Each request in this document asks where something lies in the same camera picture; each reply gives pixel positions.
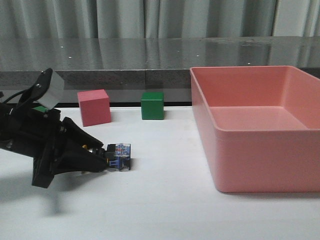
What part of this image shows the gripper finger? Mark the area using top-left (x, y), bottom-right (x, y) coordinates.
top-left (51, 140), bottom-right (107, 175)
top-left (62, 117), bottom-right (104, 154)

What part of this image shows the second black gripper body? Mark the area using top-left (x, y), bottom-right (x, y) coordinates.
top-left (4, 106), bottom-right (69, 188)

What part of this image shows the yellow push button switch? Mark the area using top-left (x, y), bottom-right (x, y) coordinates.
top-left (83, 142), bottom-right (133, 172)

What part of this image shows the left green cube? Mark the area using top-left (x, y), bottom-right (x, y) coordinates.
top-left (33, 105), bottom-right (48, 113)

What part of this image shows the green cube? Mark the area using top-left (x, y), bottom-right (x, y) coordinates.
top-left (33, 105), bottom-right (48, 113)
top-left (140, 92), bottom-right (165, 120)

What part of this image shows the pink cube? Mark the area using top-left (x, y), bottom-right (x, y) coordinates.
top-left (77, 89), bottom-right (112, 127)

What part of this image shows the grey glossy bench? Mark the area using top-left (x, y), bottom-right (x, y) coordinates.
top-left (0, 36), bottom-right (320, 106)

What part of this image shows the right green cube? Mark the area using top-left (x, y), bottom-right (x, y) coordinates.
top-left (140, 92), bottom-right (165, 120)

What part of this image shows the grey curtain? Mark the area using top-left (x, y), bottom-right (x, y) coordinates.
top-left (0, 0), bottom-right (320, 39)

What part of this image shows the pink plastic bin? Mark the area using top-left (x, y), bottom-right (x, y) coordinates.
top-left (190, 66), bottom-right (320, 193)

